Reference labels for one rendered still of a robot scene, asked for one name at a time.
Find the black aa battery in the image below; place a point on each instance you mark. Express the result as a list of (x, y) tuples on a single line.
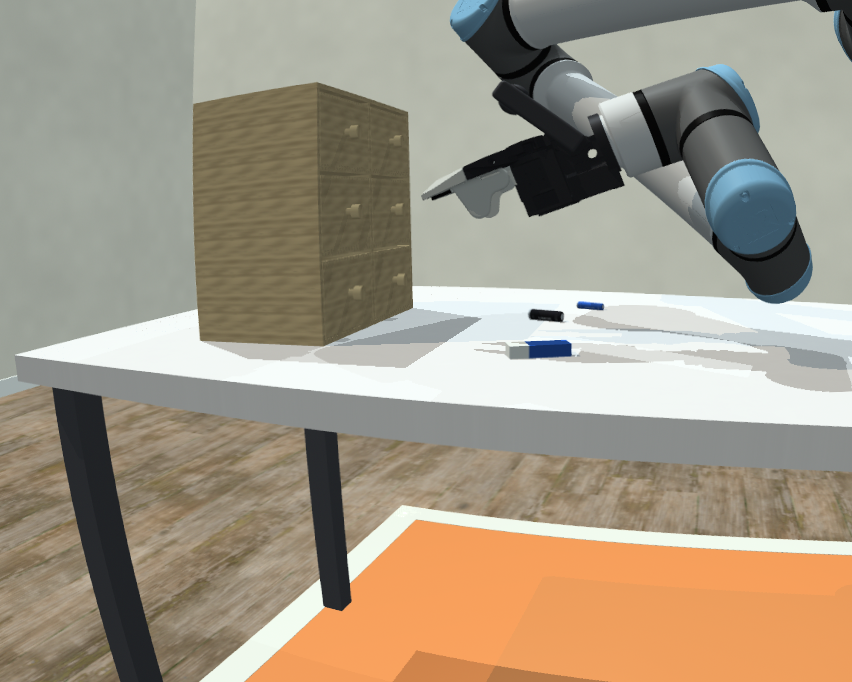
[(546, 315)]

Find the blue and white eraser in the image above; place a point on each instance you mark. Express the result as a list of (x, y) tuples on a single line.
[(538, 349)]

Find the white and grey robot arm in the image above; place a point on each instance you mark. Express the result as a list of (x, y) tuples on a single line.
[(702, 120)]

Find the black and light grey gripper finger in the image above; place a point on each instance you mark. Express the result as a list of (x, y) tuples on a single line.
[(495, 200), (476, 193)]

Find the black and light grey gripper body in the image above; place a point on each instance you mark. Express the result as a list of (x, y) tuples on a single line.
[(570, 176)]

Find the brown wooden chest of drawers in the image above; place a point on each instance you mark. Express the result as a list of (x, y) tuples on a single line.
[(257, 216)]

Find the dark wooden drawer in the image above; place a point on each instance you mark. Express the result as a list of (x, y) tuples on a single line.
[(388, 129), (342, 223), (347, 304), (387, 227), (340, 120), (391, 293)]

